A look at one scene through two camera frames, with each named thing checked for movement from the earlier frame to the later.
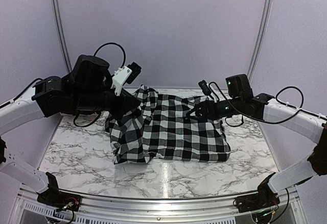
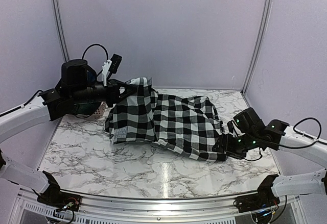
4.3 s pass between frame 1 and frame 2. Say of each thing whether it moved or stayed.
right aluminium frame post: stayed
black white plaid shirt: moved
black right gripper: moved
